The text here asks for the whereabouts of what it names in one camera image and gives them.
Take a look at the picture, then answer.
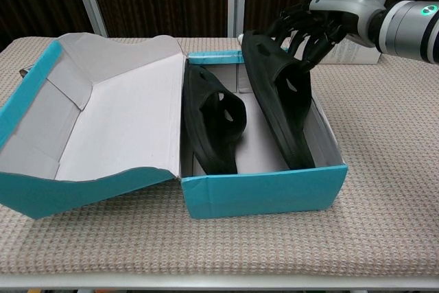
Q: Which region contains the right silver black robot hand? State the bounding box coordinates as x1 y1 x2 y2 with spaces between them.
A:
268 0 385 71

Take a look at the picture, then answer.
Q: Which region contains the black slide sandal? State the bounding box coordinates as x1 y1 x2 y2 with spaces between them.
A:
180 64 248 174
241 30 315 171

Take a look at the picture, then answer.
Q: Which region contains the light blue shoe box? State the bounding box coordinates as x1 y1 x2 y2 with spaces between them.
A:
0 32 349 220

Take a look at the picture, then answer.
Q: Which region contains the beige carpeted table top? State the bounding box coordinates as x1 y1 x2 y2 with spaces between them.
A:
0 36 439 275

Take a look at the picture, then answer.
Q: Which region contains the white carton with red print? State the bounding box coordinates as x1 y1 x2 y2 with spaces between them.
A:
322 37 381 65

